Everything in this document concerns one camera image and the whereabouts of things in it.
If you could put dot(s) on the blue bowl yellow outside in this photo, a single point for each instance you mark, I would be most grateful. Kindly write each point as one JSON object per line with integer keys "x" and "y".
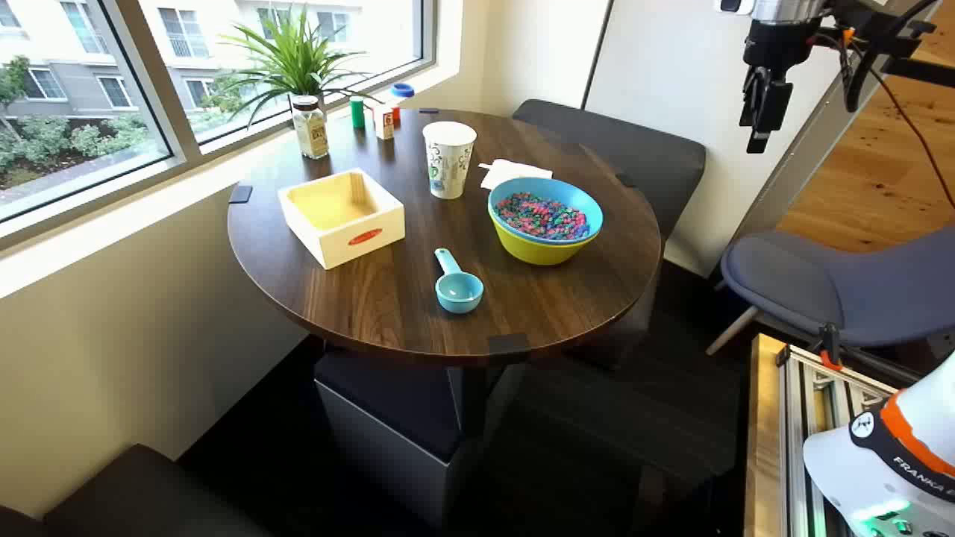
{"x": 537, "y": 251}

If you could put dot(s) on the black horizontal bar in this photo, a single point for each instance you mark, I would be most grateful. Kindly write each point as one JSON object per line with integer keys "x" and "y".
{"x": 919, "y": 73}

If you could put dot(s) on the pale wooden open box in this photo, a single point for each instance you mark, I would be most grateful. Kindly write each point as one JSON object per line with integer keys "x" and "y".
{"x": 347, "y": 243}

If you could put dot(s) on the turquoise measuring scoop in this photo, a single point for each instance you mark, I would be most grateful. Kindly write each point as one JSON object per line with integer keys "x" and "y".
{"x": 459, "y": 292}

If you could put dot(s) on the grey slanted metal post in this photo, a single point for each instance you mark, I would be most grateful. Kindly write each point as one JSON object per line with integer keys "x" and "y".
{"x": 810, "y": 164}

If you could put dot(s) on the colourful beads pile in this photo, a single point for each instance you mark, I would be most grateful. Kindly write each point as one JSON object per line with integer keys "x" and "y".
{"x": 541, "y": 216}

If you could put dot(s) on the white paper napkin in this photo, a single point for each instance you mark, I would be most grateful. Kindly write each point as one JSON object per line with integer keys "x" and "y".
{"x": 501, "y": 170}

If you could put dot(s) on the aluminium robot stand frame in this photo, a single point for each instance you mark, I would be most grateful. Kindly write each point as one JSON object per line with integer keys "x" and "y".
{"x": 795, "y": 418}

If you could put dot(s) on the black seat cushion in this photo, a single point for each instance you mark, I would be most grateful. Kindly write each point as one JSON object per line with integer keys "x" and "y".
{"x": 138, "y": 495}

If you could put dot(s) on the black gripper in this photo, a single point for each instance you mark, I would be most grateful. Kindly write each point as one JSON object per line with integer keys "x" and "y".
{"x": 774, "y": 46}

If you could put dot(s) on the green potted plant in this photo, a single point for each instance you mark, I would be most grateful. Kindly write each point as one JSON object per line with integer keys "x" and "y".
{"x": 310, "y": 128}

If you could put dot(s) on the grey window frame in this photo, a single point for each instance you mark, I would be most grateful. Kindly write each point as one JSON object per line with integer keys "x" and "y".
{"x": 152, "y": 76}

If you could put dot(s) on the dark grey sofa bench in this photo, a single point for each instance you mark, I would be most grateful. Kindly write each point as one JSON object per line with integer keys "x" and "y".
{"x": 637, "y": 151}

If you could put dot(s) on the dark cube ottoman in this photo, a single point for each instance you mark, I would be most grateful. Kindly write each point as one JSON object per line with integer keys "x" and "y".
{"x": 389, "y": 428}

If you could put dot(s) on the green wooden block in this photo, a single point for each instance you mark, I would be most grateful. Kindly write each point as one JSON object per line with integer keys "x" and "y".
{"x": 355, "y": 113}

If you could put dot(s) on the small dark flat item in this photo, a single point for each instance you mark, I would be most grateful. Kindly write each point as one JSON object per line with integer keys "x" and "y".
{"x": 238, "y": 192}

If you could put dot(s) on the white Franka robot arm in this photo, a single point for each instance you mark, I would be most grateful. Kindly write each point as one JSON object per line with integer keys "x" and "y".
{"x": 935, "y": 397}

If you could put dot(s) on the blue round lid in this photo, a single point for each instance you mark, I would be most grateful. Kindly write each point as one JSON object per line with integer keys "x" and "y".
{"x": 400, "y": 91}

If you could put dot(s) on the blue-grey chair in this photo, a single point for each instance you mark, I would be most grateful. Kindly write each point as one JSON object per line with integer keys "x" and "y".
{"x": 846, "y": 286}

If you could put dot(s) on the red wooden block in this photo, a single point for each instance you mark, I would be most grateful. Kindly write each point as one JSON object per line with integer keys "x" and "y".
{"x": 397, "y": 113}

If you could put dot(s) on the patterned paper cup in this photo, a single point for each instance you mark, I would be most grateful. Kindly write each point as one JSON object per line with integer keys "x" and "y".
{"x": 449, "y": 164}

